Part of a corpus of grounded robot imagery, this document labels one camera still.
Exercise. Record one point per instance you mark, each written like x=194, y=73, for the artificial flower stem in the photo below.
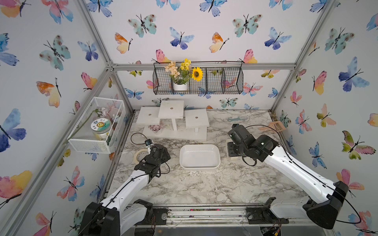
x=84, y=123

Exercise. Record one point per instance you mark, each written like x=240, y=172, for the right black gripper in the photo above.
x=230, y=146

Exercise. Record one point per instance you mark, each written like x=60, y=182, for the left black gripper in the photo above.
x=165, y=155

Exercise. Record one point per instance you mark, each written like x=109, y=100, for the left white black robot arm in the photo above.
x=124, y=194

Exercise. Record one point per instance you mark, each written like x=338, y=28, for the white storage box tray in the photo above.
x=200, y=157

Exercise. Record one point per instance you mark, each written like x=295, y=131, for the pink flower white pot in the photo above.
x=156, y=128

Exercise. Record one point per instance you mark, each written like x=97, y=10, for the clear plastic round lid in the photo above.
x=127, y=157

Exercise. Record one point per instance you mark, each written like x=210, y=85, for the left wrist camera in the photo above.
x=149, y=143

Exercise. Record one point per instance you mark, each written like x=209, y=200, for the white tiered display stand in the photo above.
x=178, y=123

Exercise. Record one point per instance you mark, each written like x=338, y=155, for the clear acrylic wall box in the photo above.
x=86, y=141

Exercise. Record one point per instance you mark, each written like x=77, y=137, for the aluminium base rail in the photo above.
x=217, y=216

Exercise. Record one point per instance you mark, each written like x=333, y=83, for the orange plastic scoop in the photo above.
x=276, y=125

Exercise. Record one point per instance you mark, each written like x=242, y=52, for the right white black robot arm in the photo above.
x=325, y=197

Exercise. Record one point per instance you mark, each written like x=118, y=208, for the sunflower bouquet white pot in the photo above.
x=183, y=74

